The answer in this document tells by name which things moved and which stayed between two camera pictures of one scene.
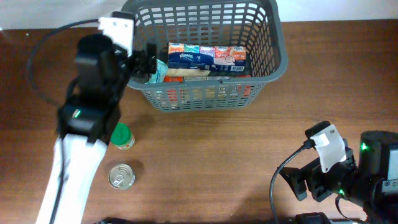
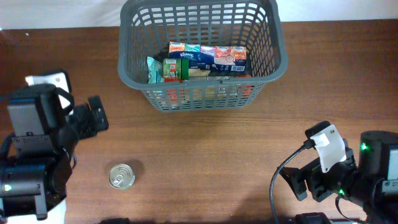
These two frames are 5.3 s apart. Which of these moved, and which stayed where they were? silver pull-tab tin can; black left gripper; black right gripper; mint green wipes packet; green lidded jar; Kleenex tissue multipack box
Moved: black left gripper; green lidded jar
Stayed: Kleenex tissue multipack box; black right gripper; silver pull-tab tin can; mint green wipes packet
